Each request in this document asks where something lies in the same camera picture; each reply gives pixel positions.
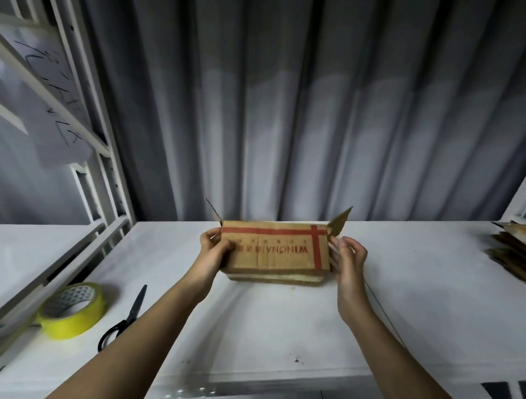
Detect person's left hand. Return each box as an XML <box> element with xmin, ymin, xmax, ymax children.
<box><xmin>181</xmin><ymin>227</ymin><xmax>236</xmax><ymax>302</ymax></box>

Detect person's right hand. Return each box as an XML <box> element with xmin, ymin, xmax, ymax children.
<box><xmin>328</xmin><ymin>235</ymin><xmax>369</xmax><ymax>304</ymax></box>

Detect printed brown cardboard box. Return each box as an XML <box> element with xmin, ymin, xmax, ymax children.
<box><xmin>203</xmin><ymin>197</ymin><xmax>355</xmax><ymax>287</ymax></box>

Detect black scissors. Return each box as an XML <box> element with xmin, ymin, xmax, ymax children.
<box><xmin>97</xmin><ymin>283</ymin><xmax>150</xmax><ymax>354</ymax></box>

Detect yellow tape roll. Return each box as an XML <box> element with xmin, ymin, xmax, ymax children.
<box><xmin>35</xmin><ymin>281</ymin><xmax>108</xmax><ymax>340</ymax></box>

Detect pile of cardboard boxes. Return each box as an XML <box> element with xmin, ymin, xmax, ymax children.
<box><xmin>488</xmin><ymin>219</ymin><xmax>526</xmax><ymax>283</ymax></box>

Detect person's right forearm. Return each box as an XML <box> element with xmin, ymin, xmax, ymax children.
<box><xmin>336</xmin><ymin>294</ymin><xmax>455</xmax><ymax>399</ymax></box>

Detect person's left forearm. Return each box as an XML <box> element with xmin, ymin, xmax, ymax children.
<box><xmin>48</xmin><ymin>283</ymin><xmax>208</xmax><ymax>399</ymax></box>

